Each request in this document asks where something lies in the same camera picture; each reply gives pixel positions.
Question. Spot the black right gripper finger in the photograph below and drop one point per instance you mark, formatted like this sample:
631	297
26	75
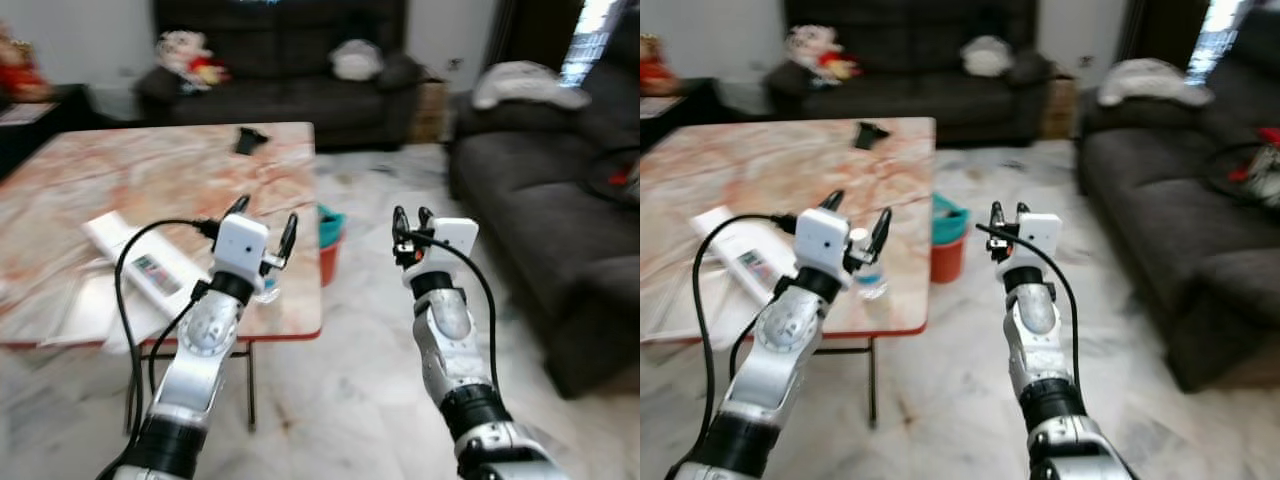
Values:
425	220
401	226
996	220
1021	212

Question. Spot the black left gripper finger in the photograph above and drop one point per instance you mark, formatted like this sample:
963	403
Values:
831	201
882	235
237	207
289	238

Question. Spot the clear plastic bottle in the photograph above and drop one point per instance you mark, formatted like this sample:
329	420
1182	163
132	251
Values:
872	285
268	292

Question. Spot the black crumpled trash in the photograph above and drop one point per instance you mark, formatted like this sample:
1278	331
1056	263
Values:
868	134
248	140

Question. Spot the teal plastic basin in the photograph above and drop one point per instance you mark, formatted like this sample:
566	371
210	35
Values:
329	228
948	222

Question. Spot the orange plastic bucket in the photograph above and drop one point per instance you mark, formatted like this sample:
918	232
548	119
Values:
328	264
946	262

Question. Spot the long white box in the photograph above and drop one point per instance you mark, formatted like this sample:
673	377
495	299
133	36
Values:
145	262
745	255

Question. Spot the brown wooden side box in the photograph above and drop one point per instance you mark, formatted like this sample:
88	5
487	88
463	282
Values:
1058	108
430	112

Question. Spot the dark grey fabric sofa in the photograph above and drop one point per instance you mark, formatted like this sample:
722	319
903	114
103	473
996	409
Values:
915	95
290	95
540	240
1170	240

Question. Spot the white and red plush toy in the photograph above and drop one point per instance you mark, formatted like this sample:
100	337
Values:
815	52
185	58

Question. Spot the white round cushion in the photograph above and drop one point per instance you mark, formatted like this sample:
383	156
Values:
987	57
356	60

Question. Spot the light grey folded cloth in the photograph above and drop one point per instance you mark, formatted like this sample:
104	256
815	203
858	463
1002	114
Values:
525	85
1150	82

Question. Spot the black side table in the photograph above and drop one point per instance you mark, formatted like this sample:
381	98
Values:
45	130
675	115

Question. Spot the white paper sheet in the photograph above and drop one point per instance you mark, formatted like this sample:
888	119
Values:
90	315
675	310

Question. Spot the red and white item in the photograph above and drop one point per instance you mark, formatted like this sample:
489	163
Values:
622	177
1265	165

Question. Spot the bright window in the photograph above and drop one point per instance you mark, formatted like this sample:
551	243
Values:
1215	35
590	35

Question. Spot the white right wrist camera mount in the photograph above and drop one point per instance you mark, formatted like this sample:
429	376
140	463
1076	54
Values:
1040	235
452	240

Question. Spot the black metal table leg frame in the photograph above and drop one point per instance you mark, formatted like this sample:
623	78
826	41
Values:
250	385
872	385

